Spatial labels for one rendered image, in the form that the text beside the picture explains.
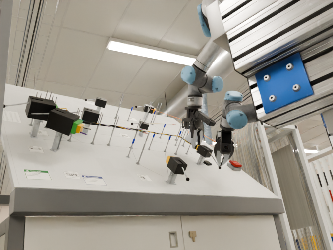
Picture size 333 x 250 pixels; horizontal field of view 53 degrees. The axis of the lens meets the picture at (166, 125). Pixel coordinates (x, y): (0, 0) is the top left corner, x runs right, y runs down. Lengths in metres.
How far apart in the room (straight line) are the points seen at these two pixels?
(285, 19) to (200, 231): 0.91
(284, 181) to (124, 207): 1.63
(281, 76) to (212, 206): 0.80
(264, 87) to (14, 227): 0.74
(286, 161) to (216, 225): 1.24
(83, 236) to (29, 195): 0.21
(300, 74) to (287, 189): 1.94
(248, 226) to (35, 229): 0.88
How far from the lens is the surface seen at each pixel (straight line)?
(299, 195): 2.46
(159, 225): 1.22
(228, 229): 1.44
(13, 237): 1.02
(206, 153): 1.61
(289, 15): 0.64
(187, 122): 1.68
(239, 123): 1.33
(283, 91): 0.63
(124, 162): 1.35
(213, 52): 1.50
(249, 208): 1.51
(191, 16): 4.11
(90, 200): 1.07
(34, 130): 1.35
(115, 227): 1.13
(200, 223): 1.34
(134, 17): 4.01
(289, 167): 2.52
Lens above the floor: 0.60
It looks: 24 degrees up
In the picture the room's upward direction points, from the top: 7 degrees counter-clockwise
